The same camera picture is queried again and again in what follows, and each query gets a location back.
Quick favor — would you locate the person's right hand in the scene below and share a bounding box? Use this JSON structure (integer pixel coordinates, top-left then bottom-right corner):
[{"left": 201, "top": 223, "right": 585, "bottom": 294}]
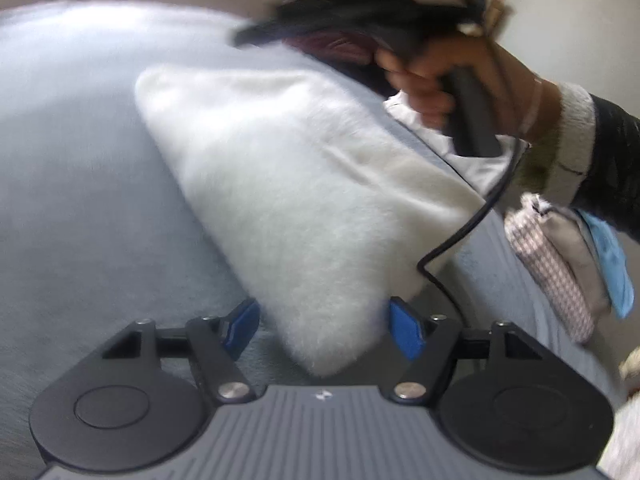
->
[{"left": 375, "top": 30, "right": 546, "bottom": 143}]

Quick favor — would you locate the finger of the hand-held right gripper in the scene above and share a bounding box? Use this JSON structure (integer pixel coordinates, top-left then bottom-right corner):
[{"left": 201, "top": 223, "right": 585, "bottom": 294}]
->
[{"left": 232, "top": 0, "right": 301, "bottom": 50}]

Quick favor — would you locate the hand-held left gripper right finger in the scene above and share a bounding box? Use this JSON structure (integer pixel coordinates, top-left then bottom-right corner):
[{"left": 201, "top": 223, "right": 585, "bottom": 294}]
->
[{"left": 387, "top": 296, "right": 543, "bottom": 405}]

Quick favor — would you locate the cream fleece sweater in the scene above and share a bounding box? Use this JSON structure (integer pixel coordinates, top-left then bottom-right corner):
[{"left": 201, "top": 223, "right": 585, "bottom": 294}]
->
[{"left": 134, "top": 50, "right": 486, "bottom": 378}]

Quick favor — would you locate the white folded quilt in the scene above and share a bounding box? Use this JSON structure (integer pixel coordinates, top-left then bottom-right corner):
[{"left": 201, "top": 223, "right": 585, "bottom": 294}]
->
[{"left": 384, "top": 92, "right": 531, "bottom": 196}]

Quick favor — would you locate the grey bed blanket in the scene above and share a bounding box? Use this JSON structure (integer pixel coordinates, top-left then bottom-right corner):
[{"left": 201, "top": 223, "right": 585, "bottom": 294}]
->
[{"left": 0, "top": 0, "right": 640, "bottom": 480}]

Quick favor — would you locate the person's right forearm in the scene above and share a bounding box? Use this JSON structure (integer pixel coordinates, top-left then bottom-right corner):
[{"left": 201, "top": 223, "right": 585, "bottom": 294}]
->
[{"left": 515, "top": 77, "right": 640, "bottom": 238}]

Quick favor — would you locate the beige folded garment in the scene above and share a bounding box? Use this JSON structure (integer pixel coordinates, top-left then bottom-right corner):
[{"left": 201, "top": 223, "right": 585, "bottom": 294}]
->
[{"left": 542, "top": 207, "right": 613, "bottom": 318}]

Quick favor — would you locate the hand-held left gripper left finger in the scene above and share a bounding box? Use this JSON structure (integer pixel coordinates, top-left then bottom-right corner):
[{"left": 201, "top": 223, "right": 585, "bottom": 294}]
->
[{"left": 101, "top": 297, "right": 262, "bottom": 403}]

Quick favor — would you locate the light blue folded garment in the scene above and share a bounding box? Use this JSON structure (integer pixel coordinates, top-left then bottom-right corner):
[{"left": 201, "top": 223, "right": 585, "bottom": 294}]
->
[{"left": 575, "top": 209, "right": 636, "bottom": 320}]

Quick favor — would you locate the pink houndstooth garment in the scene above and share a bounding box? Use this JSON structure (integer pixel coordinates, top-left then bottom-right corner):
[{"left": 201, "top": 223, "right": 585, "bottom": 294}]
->
[{"left": 504, "top": 192, "right": 598, "bottom": 345}]

